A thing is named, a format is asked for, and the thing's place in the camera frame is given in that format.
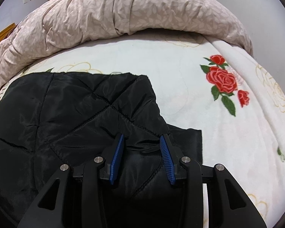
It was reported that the pink leaf-print duvet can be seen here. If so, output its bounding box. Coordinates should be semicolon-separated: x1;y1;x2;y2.
0;0;254;96

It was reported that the black hooded puffer jacket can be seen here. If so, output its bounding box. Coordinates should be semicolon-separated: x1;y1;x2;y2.
0;71;203;228

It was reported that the white rose-print bed blanket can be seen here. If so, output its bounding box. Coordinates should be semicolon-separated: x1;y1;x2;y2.
0;32;285;228

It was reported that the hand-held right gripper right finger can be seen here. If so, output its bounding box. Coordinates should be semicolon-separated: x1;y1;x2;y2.
159;133;268;228

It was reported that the wooden bedside furniture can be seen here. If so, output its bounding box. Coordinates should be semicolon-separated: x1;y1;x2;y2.
0;22;16;50

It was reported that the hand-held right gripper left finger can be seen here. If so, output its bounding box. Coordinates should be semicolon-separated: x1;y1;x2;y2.
17;133;125;228

